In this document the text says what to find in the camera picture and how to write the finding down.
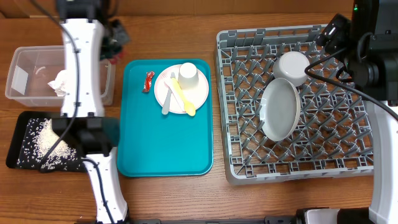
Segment red sauce packet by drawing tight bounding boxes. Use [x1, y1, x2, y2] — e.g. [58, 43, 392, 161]
[142, 71, 155, 93]

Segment grey bowl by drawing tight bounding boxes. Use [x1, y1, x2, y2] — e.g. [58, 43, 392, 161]
[272, 52, 310, 86]

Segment white napkin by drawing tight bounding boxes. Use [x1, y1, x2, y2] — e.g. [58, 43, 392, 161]
[47, 70, 68, 96]

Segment white paper cup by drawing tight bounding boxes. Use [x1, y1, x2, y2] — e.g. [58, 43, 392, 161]
[178, 62, 199, 90]

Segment grey plate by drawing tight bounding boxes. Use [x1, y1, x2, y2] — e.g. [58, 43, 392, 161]
[259, 78, 301, 141]

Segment white rice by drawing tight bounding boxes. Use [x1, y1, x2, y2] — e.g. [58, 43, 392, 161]
[17, 118, 80, 171]

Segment silver foil wrapper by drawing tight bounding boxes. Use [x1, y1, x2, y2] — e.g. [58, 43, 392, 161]
[108, 51, 124, 65]

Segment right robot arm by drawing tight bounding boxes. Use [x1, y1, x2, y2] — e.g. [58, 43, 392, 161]
[304, 0, 397, 223]

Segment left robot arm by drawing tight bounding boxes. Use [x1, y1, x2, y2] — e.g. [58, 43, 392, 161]
[52, 1, 132, 223]

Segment grey dishwasher rack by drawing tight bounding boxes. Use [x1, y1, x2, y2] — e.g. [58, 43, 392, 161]
[215, 25, 373, 185]

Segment black waste tray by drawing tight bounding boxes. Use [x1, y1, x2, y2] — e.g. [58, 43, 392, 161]
[6, 111, 86, 172]

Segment clear plastic bin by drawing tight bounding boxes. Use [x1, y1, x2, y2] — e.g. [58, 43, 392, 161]
[4, 45, 116, 108]

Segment pink plate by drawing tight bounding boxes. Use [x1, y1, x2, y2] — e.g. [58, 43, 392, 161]
[154, 64, 210, 110]

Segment yellow plastic spoon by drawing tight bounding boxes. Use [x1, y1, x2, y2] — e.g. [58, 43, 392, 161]
[170, 78, 196, 116]

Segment teal serving tray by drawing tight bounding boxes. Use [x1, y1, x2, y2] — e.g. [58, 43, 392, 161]
[117, 58, 213, 177]

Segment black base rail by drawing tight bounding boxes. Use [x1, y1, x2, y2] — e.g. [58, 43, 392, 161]
[74, 215, 351, 224]

